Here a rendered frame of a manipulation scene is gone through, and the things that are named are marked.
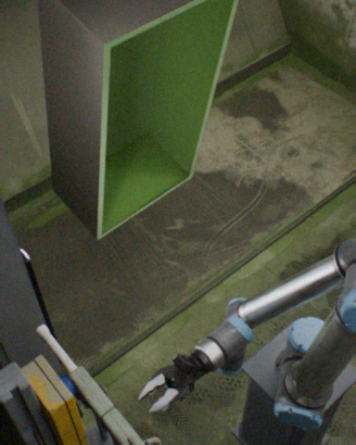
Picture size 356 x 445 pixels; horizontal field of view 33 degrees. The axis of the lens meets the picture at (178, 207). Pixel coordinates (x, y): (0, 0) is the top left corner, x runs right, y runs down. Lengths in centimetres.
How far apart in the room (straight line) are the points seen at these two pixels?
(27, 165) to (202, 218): 103
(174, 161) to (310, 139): 115
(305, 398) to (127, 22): 125
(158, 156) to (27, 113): 83
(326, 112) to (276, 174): 69
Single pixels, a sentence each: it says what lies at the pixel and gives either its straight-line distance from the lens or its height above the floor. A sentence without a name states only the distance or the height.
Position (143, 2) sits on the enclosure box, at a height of 165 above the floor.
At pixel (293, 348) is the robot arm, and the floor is 88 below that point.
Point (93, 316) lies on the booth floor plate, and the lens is 308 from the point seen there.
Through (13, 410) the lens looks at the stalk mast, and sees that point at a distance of 120.
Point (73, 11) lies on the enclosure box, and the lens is 196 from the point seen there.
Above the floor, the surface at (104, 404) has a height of 115.
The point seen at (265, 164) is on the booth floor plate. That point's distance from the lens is 373.
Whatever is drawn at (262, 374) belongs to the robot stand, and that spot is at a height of 64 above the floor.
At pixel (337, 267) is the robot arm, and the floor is 139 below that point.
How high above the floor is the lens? 266
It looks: 49 degrees down
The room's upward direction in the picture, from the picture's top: 1 degrees counter-clockwise
